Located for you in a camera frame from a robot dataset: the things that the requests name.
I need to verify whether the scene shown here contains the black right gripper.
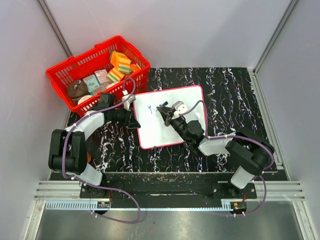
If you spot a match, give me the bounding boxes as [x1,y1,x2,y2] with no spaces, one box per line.
[158,105,190,143]

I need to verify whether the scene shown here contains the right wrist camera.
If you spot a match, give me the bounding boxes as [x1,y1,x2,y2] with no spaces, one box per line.
[172,100,188,119]

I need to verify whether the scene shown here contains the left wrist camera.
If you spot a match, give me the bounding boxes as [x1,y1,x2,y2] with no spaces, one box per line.
[122,90,136,111]

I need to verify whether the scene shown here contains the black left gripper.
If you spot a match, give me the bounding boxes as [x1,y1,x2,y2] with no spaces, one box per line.
[110,105,141,129]

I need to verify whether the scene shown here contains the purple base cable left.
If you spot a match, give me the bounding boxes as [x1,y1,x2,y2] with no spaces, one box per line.
[84,184,144,225]

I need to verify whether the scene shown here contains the pink small box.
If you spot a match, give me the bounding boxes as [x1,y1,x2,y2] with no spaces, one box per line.
[94,69,110,85]

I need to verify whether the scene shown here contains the striped sponge block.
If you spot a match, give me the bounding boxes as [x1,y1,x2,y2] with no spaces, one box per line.
[117,57,132,75]
[107,67,125,83]

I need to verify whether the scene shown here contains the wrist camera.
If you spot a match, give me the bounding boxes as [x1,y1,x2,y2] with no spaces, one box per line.
[172,100,188,119]
[122,90,136,111]

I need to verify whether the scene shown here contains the pink framed whiteboard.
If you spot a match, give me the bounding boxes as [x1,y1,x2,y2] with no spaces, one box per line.
[133,85,204,150]

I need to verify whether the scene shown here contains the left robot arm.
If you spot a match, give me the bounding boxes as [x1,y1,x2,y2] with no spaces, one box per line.
[48,90,141,198]

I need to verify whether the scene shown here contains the red plastic basket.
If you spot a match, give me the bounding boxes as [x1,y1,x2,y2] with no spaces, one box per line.
[46,35,151,117]

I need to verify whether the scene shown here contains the teal small box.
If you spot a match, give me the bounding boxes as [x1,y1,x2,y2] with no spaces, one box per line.
[83,74,100,95]

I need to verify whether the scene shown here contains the striped sponge block lower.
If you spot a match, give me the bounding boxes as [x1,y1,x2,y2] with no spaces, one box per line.
[107,67,125,83]

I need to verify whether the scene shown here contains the orange cylindrical bottle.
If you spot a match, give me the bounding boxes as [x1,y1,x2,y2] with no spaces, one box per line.
[87,153,92,163]

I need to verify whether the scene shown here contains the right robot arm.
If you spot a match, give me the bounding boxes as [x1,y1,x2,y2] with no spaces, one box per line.
[156,104,275,198]

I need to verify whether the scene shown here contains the aluminium rail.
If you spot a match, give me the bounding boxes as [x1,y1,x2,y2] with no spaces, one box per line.
[34,181,305,212]

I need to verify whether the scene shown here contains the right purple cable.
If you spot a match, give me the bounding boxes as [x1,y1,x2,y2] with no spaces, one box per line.
[179,100,275,176]

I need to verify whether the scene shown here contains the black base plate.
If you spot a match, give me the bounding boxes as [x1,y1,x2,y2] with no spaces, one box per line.
[79,171,258,210]

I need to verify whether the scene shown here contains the brown round doughnut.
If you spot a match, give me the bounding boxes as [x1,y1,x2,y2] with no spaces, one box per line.
[66,80,89,100]

